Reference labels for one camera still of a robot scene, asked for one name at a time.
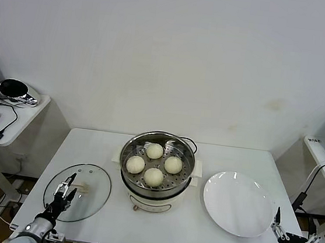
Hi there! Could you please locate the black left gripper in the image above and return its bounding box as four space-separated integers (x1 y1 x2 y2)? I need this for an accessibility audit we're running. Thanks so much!
42 169 79 223

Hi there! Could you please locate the glass pot lid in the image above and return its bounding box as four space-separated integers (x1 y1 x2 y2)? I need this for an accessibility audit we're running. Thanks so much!
40 160 114 228

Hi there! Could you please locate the white steamed baozi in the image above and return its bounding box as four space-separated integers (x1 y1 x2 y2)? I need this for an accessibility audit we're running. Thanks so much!
125 154 147 175
142 167 165 188
145 142 166 160
163 155 184 176

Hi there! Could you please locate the stainless steel steamer basket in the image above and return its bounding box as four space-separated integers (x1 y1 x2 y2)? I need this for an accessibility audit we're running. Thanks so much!
116 127 200 196

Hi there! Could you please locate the floor power strip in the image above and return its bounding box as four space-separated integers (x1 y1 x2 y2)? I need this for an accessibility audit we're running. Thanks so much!
13 185 32 197

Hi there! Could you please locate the white round plate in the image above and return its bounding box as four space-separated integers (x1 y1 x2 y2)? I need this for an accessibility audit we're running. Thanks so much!
198 169 278 241

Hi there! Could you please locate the white side table with mouse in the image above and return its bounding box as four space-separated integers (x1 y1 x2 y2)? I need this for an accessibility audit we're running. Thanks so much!
0 89 75 205

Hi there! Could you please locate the cream electric cooking pot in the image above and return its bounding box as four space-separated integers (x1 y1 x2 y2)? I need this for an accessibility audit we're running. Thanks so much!
106 147 205 219

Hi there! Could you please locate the shiny chrome helmet-like object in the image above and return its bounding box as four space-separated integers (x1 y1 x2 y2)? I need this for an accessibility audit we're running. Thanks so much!
0 77 41 108

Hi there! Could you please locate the black laptop charger cable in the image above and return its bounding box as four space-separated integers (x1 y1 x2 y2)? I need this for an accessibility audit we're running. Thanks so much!
292 156 325 216

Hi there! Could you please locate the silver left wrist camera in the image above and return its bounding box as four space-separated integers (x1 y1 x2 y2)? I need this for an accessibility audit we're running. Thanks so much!
43 228 66 243

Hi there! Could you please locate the black usb hub cable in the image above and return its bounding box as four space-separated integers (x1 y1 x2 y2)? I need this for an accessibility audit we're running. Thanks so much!
0 100 20 138

